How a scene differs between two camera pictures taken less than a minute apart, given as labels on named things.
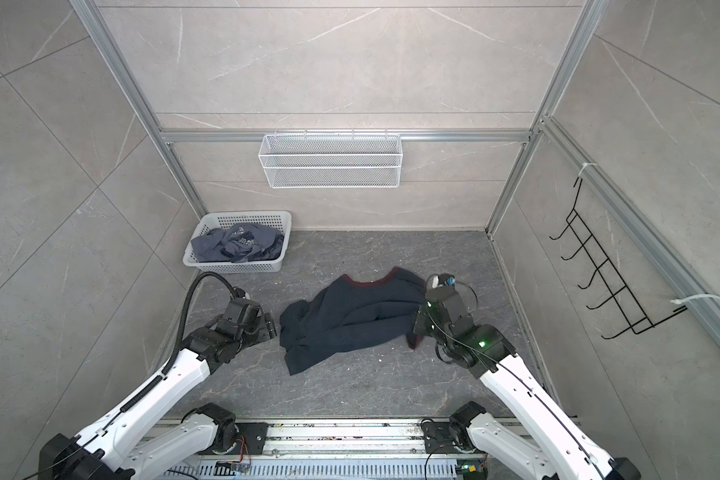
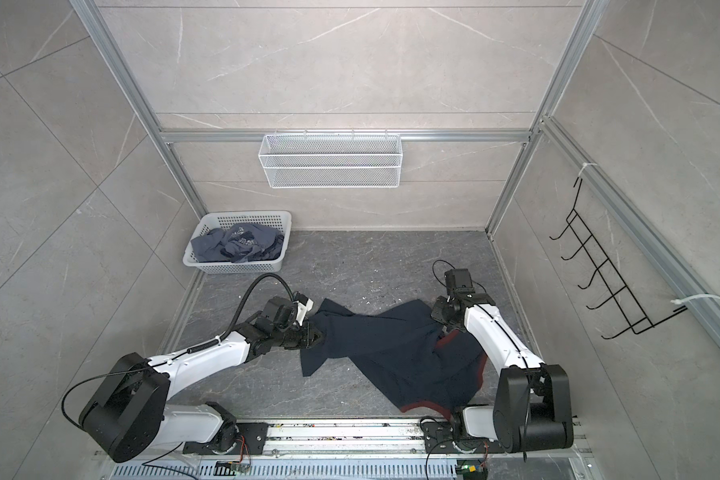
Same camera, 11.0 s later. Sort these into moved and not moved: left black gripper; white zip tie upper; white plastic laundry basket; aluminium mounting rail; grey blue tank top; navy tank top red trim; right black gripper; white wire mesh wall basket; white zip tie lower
Moved: navy tank top red trim; right black gripper; left black gripper
Not moved: white plastic laundry basket; white wire mesh wall basket; grey blue tank top; aluminium mounting rail; white zip tie lower; white zip tie upper
